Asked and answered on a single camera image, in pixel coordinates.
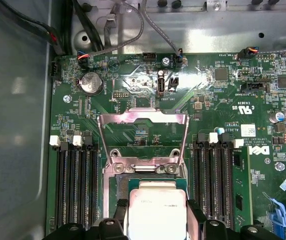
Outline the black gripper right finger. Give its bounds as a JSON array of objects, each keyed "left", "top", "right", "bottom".
[{"left": 186, "top": 198, "right": 283, "bottom": 240}]

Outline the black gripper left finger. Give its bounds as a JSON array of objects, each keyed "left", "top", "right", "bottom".
[{"left": 45, "top": 198, "right": 130, "bottom": 240}]

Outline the silver CPU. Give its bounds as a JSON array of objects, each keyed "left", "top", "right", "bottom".
[{"left": 123, "top": 177, "right": 190, "bottom": 240}]

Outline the green RAM stick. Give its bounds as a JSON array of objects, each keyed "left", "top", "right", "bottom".
[{"left": 232, "top": 138, "right": 253, "bottom": 232}]

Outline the blue connector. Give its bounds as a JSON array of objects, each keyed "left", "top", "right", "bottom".
[{"left": 267, "top": 197, "right": 286, "bottom": 230}]

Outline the white sticker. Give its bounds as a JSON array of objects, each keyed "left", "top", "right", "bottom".
[{"left": 240, "top": 123, "right": 256, "bottom": 135}]

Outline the green motherboard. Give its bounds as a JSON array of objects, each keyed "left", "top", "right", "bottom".
[{"left": 46, "top": 52, "right": 286, "bottom": 240}]

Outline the silver blue capacitor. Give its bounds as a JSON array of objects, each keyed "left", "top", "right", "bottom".
[{"left": 269, "top": 111, "right": 285, "bottom": 124}]

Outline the silver coin battery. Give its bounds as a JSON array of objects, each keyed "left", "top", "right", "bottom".
[{"left": 78, "top": 71, "right": 104, "bottom": 97}]

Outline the internal USB port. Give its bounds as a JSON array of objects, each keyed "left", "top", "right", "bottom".
[{"left": 156, "top": 76, "right": 166, "bottom": 98}]

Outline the metal drive cage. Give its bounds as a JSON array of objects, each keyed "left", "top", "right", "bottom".
[{"left": 144, "top": 0, "right": 286, "bottom": 13}]

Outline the smooth grey wire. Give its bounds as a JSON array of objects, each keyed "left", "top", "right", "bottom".
[{"left": 86, "top": 0, "right": 145, "bottom": 59}]

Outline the braided grey wire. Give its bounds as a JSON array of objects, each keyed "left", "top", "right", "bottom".
[{"left": 144, "top": 0, "right": 183, "bottom": 63}]

